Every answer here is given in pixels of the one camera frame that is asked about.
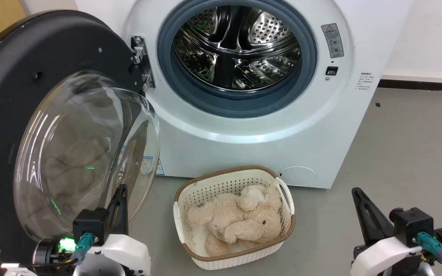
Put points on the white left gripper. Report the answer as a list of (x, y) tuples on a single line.
[(125, 255)]

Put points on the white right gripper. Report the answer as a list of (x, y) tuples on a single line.
[(386, 257)]

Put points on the black round washer door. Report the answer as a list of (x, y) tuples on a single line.
[(14, 76)]

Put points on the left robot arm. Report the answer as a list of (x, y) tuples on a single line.
[(50, 253)]

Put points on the white front-load washing machine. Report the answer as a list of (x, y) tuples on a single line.
[(320, 134)]

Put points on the black door latch slot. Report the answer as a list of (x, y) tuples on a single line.
[(332, 71)]

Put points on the metal door hinge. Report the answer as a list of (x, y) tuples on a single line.
[(140, 50)]

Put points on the round white filter cover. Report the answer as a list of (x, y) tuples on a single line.
[(297, 176)]

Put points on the cream plastic laundry basket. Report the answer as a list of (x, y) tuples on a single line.
[(205, 188)]

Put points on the beige plush toy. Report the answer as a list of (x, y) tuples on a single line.
[(244, 222)]

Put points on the small printed text label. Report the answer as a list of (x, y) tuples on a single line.
[(365, 81)]

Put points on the grey warning label sticker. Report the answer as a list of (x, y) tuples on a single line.
[(332, 40)]

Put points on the stainless steel washer drum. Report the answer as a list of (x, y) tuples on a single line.
[(236, 50)]

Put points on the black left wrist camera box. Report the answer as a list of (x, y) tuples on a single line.
[(90, 224)]

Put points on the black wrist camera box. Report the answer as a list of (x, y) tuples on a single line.
[(413, 226), (90, 224)]

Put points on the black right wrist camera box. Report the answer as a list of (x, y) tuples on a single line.
[(413, 226)]

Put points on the black wall baseboard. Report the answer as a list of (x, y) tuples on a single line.
[(420, 85)]

